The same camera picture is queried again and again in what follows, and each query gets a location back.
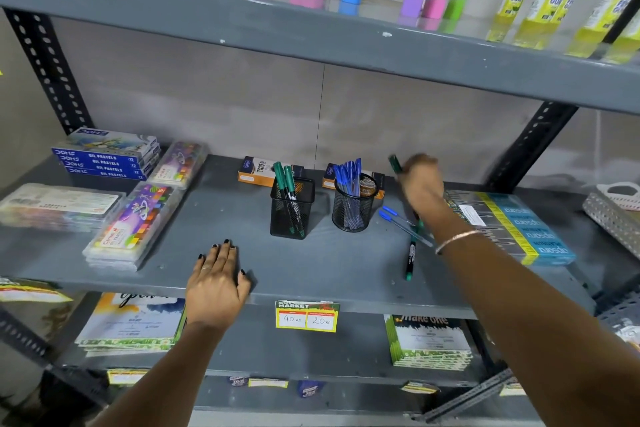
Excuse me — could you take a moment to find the person's left hand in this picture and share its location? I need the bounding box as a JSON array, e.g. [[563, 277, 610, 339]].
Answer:
[[184, 240, 252, 331]]

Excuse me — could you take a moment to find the person's right hand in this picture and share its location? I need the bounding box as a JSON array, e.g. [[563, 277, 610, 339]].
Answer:
[[398, 153, 446, 218]]

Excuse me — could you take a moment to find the person's left forearm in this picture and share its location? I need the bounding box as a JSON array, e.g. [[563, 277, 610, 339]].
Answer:
[[91, 321, 227, 427]]

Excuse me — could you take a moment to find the person's right forearm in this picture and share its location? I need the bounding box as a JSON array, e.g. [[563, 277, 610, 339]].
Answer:
[[412, 201, 640, 427]]

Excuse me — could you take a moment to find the blue pen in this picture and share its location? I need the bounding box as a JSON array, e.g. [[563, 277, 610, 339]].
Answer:
[[378, 210, 435, 248], [382, 205, 417, 226]]

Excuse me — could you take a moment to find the bunch of blue pens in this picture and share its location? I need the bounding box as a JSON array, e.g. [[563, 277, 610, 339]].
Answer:
[[333, 157, 364, 231]]

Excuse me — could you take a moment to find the yellow green price label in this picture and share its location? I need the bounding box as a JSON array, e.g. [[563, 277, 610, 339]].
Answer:
[[274, 300, 341, 334]]

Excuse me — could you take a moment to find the black round mesh pen holder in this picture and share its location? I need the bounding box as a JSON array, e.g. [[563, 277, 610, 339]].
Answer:
[[331, 172, 380, 234]]

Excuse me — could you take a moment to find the grey metal shelving rack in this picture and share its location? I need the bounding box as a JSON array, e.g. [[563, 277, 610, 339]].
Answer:
[[0, 0, 640, 427]]

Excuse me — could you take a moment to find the black square mesh pen holder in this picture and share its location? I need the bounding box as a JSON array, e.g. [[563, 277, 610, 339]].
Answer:
[[269, 176, 316, 241]]

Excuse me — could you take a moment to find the stack of clear pastel cases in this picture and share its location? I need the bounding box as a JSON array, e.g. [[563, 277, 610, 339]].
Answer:
[[82, 182, 184, 272]]

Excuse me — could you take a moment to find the stack of white sketch pads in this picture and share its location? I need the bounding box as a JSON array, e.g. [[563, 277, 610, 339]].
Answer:
[[74, 292, 187, 358]]

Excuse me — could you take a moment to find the orange blue pen box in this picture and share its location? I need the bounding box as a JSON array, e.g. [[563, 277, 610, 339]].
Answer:
[[322, 163, 386, 200]]

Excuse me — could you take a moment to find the orange white pen box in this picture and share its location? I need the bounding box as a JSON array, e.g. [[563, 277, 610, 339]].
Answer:
[[237, 156, 305, 187]]

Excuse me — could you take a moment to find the small clear pastel case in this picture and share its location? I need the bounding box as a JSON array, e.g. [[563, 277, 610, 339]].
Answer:
[[147, 141, 209, 190]]

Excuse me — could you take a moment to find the stack of blue yellow packets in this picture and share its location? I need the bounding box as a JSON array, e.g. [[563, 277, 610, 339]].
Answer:
[[444, 189, 577, 267]]

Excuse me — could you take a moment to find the black perforated rack upright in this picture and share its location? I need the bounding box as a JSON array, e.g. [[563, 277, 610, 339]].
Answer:
[[4, 8, 94, 135], [486, 0, 640, 193]]

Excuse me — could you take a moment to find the blue oil pastel box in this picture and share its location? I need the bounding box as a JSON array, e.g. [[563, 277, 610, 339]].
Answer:
[[58, 154, 161, 170], [64, 161, 161, 181], [52, 145, 161, 163], [64, 127, 160, 158]]

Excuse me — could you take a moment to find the wide clear crayon case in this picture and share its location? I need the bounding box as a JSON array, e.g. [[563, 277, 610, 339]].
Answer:
[[0, 183, 126, 233]]

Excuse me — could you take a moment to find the yellow printed packet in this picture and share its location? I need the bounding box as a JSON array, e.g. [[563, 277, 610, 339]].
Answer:
[[0, 277, 74, 304]]

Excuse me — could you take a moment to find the stack of green drawing pads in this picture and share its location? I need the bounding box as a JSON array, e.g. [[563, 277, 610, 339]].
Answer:
[[383, 314, 474, 371]]

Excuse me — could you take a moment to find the grey perforated metal bar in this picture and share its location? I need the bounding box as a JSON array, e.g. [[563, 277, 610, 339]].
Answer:
[[582, 191, 640, 261]]

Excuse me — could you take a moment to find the white plastic basket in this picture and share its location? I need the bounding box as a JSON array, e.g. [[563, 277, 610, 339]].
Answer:
[[596, 181, 640, 212]]

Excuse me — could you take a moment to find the dark grey metal bar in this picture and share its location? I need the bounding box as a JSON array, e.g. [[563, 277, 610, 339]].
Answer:
[[410, 368, 517, 424]]

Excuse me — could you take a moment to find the gold bracelet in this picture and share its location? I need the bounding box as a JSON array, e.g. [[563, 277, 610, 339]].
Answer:
[[434, 229, 484, 256]]

